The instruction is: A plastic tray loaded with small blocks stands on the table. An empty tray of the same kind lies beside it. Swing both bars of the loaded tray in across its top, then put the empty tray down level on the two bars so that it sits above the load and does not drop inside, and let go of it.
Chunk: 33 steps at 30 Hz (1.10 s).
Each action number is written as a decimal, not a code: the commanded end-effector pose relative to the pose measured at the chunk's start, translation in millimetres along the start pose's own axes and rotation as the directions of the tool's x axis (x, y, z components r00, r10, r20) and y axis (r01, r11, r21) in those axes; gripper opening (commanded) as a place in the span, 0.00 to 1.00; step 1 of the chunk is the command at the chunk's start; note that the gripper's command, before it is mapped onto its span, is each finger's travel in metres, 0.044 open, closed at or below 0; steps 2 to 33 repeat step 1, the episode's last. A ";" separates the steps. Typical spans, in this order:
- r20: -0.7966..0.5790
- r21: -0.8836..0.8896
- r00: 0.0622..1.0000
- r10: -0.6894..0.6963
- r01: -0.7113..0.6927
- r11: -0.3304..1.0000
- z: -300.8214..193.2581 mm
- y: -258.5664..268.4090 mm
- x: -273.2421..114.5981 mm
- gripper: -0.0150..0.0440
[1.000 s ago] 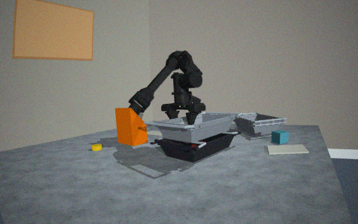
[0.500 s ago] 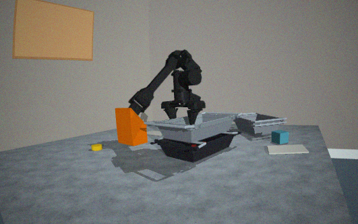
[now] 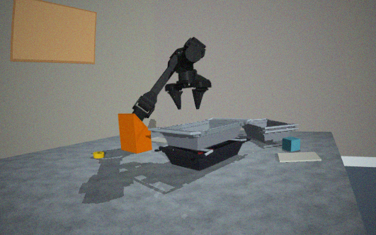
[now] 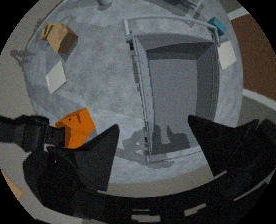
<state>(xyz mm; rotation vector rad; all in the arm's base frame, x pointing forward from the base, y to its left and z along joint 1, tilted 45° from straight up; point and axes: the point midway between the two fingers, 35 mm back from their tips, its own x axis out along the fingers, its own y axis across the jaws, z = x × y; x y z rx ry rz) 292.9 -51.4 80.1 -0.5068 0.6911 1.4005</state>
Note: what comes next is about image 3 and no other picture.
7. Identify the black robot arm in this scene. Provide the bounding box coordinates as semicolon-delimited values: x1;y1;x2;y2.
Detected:
132;37;205;122

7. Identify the teal cube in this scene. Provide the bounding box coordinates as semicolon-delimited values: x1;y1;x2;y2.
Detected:
282;137;300;151

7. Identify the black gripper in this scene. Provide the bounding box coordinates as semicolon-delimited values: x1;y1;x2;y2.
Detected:
165;66;211;110

